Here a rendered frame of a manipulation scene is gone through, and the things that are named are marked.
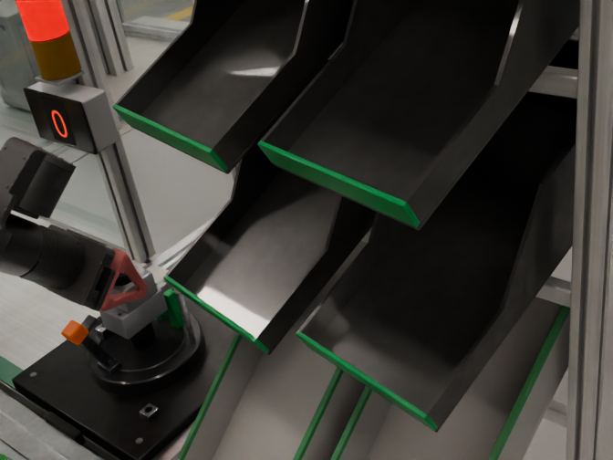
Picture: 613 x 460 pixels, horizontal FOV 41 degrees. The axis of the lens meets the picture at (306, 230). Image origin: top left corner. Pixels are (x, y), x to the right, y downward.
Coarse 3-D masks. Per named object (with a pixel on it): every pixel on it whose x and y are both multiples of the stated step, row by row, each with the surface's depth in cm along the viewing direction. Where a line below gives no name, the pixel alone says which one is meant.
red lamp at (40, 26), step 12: (24, 0) 96; (36, 0) 95; (48, 0) 96; (24, 12) 96; (36, 12) 96; (48, 12) 96; (60, 12) 98; (24, 24) 98; (36, 24) 97; (48, 24) 97; (60, 24) 98; (36, 36) 98; (48, 36) 98; (60, 36) 98
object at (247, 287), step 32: (256, 160) 72; (256, 192) 74; (288, 192) 72; (320, 192) 71; (224, 224) 73; (256, 224) 72; (288, 224) 70; (320, 224) 68; (352, 224) 64; (192, 256) 71; (224, 256) 71; (256, 256) 70; (288, 256) 68; (320, 256) 63; (192, 288) 71; (224, 288) 69; (256, 288) 67; (288, 288) 66; (320, 288) 64; (224, 320) 64; (256, 320) 65; (288, 320) 63
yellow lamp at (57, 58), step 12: (36, 48) 99; (48, 48) 98; (60, 48) 99; (72, 48) 100; (36, 60) 100; (48, 60) 99; (60, 60) 99; (72, 60) 101; (48, 72) 100; (60, 72) 100; (72, 72) 101
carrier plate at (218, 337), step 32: (64, 352) 102; (224, 352) 98; (32, 384) 98; (64, 384) 97; (96, 384) 96; (192, 384) 94; (64, 416) 94; (96, 416) 92; (128, 416) 91; (160, 416) 90; (192, 416) 90; (128, 448) 87; (160, 448) 88
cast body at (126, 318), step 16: (144, 272) 94; (112, 288) 92; (128, 288) 92; (160, 288) 98; (128, 304) 92; (144, 304) 94; (160, 304) 96; (112, 320) 94; (128, 320) 93; (144, 320) 95; (128, 336) 93
